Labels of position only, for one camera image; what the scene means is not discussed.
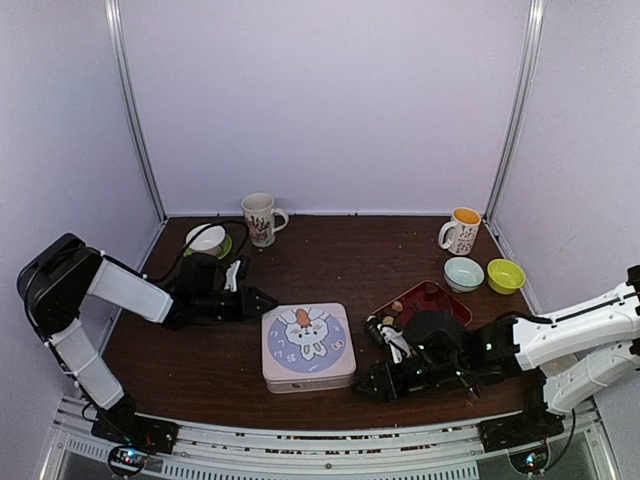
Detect lime green bowl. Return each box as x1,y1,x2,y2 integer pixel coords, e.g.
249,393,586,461
487,259,526,295

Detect tall coral print mug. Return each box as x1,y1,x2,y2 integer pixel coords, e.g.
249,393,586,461
241,193,289,248

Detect red chocolate tray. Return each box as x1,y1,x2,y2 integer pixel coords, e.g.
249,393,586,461
367,280,473,329

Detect yellow interior mug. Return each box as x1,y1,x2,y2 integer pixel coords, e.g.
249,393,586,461
437,207,482,256

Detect light blue bowl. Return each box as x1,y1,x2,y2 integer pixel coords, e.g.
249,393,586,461
444,257,485,293

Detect metal tongs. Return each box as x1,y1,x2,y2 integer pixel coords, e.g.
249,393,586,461
461,379,480,403

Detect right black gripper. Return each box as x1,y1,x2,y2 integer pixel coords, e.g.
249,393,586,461
351,355,465,404

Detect front metal rail base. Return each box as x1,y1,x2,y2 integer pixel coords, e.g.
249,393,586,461
36,408,621,479

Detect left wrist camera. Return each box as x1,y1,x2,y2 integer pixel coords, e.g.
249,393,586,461
223,255,251,292

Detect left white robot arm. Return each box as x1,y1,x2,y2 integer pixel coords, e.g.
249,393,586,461
16,233,278,444

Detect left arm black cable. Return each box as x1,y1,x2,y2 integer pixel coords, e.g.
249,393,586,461
142,219,251,286

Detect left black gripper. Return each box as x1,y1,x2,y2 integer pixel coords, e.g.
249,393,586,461
194,286,277,324

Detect white bowl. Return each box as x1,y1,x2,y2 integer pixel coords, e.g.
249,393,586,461
185,224,226,254

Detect bunny print tin lid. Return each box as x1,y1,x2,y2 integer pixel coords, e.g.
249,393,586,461
261,302,356,379

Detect white divided tin box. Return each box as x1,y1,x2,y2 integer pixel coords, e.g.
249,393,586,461
264,373,355,394

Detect right aluminium frame post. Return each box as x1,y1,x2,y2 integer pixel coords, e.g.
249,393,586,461
484,0,546,225

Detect green saucer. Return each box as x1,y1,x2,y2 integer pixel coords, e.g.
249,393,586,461
206,234,233,259

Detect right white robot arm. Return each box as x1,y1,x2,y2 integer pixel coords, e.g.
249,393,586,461
353,266,639,442

